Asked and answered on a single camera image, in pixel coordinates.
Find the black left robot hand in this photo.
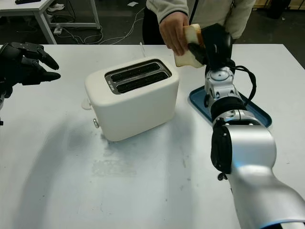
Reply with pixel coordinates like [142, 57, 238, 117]
[0, 42, 61, 98]

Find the wooden crate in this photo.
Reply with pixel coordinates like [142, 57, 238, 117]
[254, 0, 305, 10]

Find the cream white two-slot toaster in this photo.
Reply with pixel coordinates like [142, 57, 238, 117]
[85, 58, 180, 143]

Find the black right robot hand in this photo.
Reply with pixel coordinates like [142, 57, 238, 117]
[188, 23, 234, 70]

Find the person's right forearm cream sleeve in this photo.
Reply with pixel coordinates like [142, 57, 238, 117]
[145, 0, 191, 24]

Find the person in cream jacket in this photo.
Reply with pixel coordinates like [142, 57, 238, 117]
[142, 0, 257, 46]

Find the person's left forearm cream sleeve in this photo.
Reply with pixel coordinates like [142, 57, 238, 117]
[225, 0, 257, 40]

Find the slice of toast bread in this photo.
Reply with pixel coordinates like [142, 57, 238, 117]
[174, 23, 206, 69]

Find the person's right hand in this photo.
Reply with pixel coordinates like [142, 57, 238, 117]
[159, 11, 190, 56]

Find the white metal-legged desk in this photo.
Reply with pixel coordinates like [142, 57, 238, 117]
[0, 0, 101, 45]

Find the dark blue plastic tray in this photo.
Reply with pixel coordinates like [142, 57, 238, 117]
[189, 84, 273, 128]

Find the black bin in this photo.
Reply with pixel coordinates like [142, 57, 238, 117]
[266, 0, 285, 20]

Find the pair of white shoes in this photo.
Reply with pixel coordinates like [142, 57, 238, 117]
[46, 2, 65, 12]

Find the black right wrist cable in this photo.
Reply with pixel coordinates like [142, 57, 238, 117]
[228, 59, 257, 106]

